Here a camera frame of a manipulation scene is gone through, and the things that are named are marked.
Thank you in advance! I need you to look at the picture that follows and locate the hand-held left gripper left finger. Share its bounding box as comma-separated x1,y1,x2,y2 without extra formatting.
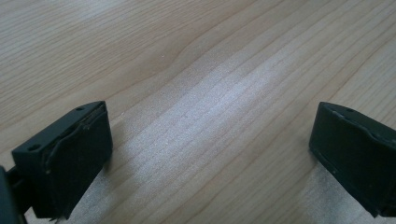
11,100,114,220

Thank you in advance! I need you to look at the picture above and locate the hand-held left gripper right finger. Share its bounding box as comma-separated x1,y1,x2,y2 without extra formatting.
308,101,396,218

